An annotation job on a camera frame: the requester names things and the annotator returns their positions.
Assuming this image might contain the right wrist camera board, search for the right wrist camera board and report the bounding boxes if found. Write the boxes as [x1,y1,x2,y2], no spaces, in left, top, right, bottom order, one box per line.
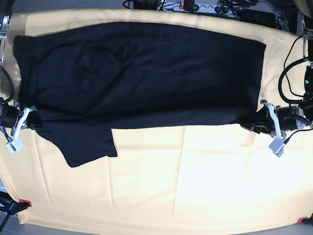
[6,138,23,153]

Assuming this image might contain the white power strip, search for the white power strip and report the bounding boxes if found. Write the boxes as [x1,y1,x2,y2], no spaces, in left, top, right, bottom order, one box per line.
[162,0,232,15]

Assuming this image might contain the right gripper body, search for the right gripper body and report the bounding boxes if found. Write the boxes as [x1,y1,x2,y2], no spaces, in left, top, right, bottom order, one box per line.
[0,103,26,128]

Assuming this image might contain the dark navy T-shirt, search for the dark navy T-shirt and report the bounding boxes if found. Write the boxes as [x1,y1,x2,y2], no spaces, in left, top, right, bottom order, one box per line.
[13,22,266,167]

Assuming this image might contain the right red-tipped table clamp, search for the right red-tipped table clamp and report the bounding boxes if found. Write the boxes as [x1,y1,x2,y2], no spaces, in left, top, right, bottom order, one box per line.
[297,214,313,225]

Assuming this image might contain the left red-tipped table clamp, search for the left red-tipped table clamp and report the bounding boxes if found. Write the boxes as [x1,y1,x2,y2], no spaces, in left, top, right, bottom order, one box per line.
[0,191,32,215]

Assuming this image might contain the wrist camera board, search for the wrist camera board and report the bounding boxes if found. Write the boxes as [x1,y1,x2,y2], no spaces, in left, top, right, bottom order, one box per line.
[269,138,285,157]
[6,138,23,153]

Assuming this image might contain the yellow table cloth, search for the yellow table cloth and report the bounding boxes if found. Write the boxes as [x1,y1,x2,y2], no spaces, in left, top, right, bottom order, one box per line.
[0,8,313,231]

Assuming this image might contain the red-tipped table clamp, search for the red-tipped table clamp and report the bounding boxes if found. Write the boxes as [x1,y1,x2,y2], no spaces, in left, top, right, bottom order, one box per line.
[297,214,313,225]
[0,191,32,215]

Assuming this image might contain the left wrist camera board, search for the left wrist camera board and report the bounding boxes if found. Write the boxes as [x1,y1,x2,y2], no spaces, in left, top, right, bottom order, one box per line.
[269,138,285,157]

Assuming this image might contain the black box behind table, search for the black box behind table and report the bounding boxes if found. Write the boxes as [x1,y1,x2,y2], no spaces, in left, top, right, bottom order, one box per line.
[241,9,276,28]

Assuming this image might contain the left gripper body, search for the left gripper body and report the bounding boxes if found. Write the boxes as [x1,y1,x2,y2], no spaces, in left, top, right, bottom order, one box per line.
[268,104,307,134]

